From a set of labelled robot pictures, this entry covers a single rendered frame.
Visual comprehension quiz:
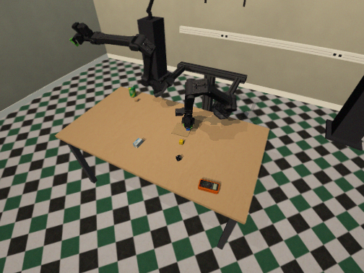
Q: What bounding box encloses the orange digital multimeter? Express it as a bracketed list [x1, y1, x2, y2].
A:
[198, 179, 220, 194]

